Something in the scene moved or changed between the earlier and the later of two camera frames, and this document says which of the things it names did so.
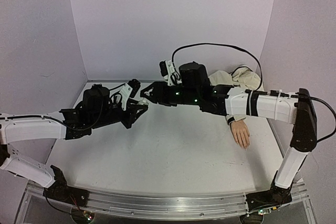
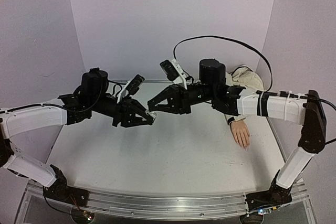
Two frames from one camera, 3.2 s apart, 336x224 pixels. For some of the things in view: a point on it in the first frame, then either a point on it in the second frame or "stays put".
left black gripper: x=132 y=117 → x=124 y=109
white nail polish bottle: x=143 y=102 → x=153 y=113
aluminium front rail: x=166 y=205 stays put
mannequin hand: x=241 y=133 stays put
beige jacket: x=243 y=77 stays put
